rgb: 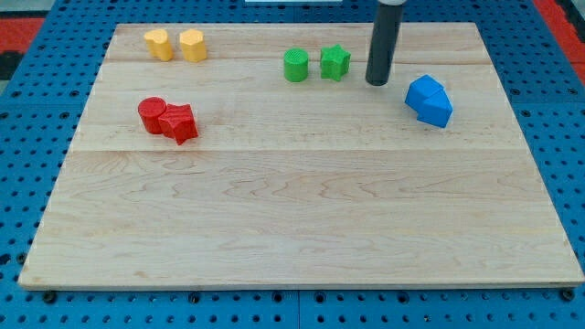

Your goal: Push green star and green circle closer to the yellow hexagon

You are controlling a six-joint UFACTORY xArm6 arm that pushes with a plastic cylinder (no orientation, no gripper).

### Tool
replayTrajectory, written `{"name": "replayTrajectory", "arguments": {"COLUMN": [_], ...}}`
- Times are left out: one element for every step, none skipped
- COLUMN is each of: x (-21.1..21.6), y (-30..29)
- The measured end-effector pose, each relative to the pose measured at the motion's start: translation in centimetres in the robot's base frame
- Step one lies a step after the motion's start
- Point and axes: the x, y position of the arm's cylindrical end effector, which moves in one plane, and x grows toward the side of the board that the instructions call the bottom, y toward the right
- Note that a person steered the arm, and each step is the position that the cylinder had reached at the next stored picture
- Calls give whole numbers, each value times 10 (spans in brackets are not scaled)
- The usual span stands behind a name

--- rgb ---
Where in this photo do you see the light wooden board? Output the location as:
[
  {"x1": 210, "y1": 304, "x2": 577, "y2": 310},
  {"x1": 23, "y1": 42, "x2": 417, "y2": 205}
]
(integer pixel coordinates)
[{"x1": 18, "y1": 23, "x2": 584, "y2": 291}]

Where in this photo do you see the green cylinder block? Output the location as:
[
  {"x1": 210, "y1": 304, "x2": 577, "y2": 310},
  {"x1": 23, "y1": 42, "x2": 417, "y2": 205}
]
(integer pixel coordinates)
[{"x1": 283, "y1": 48, "x2": 309, "y2": 82}]

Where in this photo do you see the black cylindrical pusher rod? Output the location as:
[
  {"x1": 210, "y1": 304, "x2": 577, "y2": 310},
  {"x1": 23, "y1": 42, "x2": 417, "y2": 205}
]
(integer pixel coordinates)
[{"x1": 366, "y1": 0, "x2": 406, "y2": 86}]

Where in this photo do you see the blue wedge block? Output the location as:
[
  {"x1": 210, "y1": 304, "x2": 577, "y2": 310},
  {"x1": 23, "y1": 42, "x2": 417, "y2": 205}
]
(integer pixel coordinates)
[{"x1": 416, "y1": 90, "x2": 453, "y2": 128}]

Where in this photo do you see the yellow heart block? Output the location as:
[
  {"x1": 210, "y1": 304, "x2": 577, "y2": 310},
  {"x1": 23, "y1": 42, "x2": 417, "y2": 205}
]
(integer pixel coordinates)
[{"x1": 144, "y1": 29, "x2": 174, "y2": 61}]

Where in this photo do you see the green star block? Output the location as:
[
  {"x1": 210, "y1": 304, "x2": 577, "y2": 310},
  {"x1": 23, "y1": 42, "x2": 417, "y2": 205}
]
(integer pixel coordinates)
[{"x1": 320, "y1": 44, "x2": 351, "y2": 81}]

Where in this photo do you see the yellow hexagon block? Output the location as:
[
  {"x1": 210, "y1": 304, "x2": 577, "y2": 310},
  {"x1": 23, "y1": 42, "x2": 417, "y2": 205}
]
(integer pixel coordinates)
[{"x1": 179, "y1": 29, "x2": 207, "y2": 62}]

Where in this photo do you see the red star block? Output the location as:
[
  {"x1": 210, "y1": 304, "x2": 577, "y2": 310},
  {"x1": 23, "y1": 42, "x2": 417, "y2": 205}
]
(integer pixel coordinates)
[{"x1": 158, "y1": 104, "x2": 198, "y2": 145}]

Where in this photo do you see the blue cube block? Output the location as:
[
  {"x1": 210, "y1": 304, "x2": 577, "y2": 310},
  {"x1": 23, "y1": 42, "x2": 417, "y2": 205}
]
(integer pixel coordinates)
[{"x1": 405, "y1": 75, "x2": 444, "y2": 111}]

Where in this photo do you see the red cylinder block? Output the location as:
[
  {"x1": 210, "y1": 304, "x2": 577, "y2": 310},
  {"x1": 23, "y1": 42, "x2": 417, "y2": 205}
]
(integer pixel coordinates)
[{"x1": 137, "y1": 97, "x2": 166, "y2": 134}]

